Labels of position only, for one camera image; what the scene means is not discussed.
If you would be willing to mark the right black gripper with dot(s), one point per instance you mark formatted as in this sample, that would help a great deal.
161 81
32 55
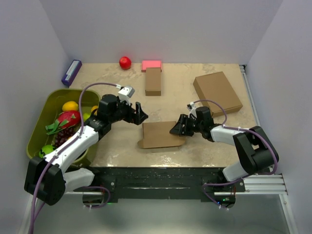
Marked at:
179 129

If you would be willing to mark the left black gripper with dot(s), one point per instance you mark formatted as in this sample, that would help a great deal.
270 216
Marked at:
140 115

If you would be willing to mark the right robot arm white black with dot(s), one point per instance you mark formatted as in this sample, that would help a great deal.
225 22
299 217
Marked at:
255 151

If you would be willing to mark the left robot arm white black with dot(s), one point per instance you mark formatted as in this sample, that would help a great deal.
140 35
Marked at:
47 178

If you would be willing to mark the small folded cardboard box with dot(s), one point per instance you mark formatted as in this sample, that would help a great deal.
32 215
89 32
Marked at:
153 82

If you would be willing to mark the large folded cardboard box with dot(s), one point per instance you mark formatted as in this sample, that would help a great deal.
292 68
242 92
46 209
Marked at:
215 91

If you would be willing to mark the purple rectangular box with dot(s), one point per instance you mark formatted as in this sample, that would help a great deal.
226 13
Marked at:
71 73

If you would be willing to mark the small orange fruit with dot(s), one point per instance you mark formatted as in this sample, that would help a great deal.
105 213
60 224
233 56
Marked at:
94 110

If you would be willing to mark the pink sticky note block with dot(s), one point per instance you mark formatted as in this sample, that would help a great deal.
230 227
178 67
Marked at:
151 64

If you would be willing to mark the green pear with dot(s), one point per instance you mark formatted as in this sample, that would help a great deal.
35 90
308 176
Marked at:
86 116

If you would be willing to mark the red apple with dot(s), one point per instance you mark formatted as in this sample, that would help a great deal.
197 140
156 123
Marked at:
125 63

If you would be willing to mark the yellow orange mango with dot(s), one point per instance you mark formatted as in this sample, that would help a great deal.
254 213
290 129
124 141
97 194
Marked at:
70 106

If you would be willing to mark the red dragon fruit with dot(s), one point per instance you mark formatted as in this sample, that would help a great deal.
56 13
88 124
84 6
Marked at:
65 120

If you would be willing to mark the dark purple grapes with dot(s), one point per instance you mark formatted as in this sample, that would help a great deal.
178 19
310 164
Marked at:
63 136

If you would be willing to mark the olive green plastic bin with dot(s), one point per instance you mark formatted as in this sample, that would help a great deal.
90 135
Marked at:
52 108

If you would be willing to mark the green striped watermelon toy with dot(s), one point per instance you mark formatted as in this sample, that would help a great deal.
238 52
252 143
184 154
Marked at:
46 150

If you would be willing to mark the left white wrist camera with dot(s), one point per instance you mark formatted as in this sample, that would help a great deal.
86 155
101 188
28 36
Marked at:
125 93

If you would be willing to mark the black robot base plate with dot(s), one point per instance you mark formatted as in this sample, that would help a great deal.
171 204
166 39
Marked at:
182 183

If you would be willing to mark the aluminium frame rail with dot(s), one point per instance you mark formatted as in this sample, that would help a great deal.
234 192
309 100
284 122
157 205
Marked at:
261 184

